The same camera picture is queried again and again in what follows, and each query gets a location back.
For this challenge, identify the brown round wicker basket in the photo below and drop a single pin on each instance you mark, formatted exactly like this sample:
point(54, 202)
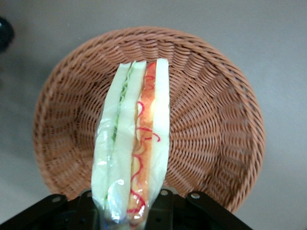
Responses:
point(211, 124)

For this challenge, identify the triangle sandwich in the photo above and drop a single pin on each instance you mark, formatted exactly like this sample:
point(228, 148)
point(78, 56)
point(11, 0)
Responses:
point(124, 134)

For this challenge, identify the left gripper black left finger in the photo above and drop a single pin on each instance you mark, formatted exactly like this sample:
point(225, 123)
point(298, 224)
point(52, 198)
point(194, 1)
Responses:
point(48, 215)

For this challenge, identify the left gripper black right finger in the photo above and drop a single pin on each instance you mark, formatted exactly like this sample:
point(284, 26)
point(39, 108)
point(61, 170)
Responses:
point(192, 213)

